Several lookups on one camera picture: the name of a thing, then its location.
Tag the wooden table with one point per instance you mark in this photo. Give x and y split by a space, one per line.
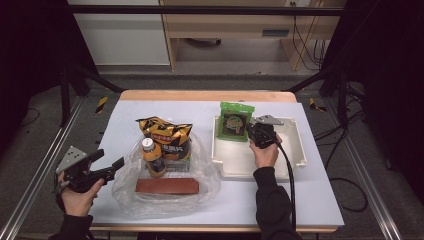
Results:
206 95

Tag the orange juice bottle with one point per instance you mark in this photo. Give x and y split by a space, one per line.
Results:
154 160

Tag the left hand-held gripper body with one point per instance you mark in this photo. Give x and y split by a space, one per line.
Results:
71 160

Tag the green snack packet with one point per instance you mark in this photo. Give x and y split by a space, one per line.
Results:
235 121

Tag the white plastic tray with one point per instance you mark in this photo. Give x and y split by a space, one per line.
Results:
236 160

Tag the light wooden desk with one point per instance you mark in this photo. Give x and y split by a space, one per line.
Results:
233 26

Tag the black frame bar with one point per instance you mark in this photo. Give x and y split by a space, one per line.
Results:
200 10

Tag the black metal stand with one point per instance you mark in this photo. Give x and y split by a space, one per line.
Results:
341 100
65 96

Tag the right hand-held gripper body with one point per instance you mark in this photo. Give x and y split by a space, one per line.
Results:
263 135

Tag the black yellow chips bag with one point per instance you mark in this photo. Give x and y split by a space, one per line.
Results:
170 133

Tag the yellow black tape piece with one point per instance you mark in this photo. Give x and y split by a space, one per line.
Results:
314 105
101 104

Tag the reddish brown box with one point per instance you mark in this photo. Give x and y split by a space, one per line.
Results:
166 186

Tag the black curtain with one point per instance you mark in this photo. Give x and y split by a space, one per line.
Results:
30 50
390 83

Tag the white table board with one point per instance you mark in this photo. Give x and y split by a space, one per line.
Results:
133 113

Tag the white cabinet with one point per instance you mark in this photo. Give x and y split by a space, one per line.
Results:
123 40

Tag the person's left hand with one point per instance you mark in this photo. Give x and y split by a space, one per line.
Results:
78 203

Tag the person's right hand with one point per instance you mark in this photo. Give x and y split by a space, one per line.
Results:
266 156

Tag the clear plastic bag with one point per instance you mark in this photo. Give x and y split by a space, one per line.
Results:
166 206

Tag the aluminium rail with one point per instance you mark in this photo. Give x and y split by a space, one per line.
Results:
366 173
43 166

